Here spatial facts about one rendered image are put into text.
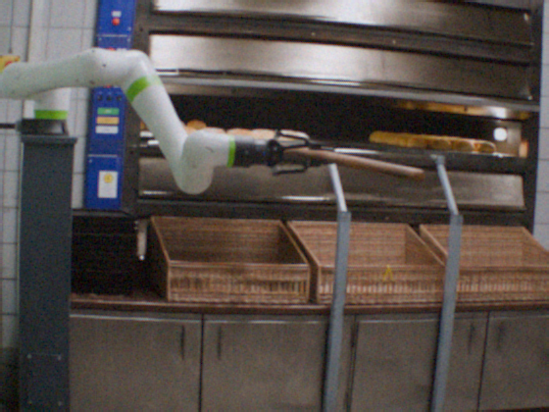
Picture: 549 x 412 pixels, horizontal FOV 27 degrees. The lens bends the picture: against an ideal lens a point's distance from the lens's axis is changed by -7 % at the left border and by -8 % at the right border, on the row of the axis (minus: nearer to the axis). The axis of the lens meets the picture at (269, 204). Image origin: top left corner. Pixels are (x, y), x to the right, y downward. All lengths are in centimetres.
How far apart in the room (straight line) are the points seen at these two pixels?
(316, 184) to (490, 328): 100
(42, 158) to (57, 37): 106
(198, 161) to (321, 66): 181
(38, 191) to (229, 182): 129
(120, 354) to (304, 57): 153
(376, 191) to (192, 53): 100
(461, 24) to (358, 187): 91
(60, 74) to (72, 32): 125
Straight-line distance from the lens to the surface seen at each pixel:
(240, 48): 499
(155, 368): 447
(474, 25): 534
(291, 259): 480
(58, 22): 486
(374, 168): 296
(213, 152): 332
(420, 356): 476
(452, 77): 528
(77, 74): 354
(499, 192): 540
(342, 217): 449
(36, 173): 390
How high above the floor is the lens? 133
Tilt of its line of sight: 5 degrees down
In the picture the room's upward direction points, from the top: 3 degrees clockwise
